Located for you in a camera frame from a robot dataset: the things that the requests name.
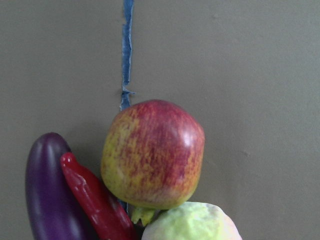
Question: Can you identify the purple eggplant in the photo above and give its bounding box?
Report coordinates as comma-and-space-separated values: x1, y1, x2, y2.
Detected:
25, 132, 98, 240

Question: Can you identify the red chili pepper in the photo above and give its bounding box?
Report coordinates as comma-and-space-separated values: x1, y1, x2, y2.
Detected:
60, 152, 138, 240

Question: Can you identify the red yellow apple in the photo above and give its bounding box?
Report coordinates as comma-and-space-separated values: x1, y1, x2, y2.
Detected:
100, 100, 205, 210

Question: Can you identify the green pink peach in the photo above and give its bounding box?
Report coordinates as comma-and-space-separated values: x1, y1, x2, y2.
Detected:
141, 201, 242, 240

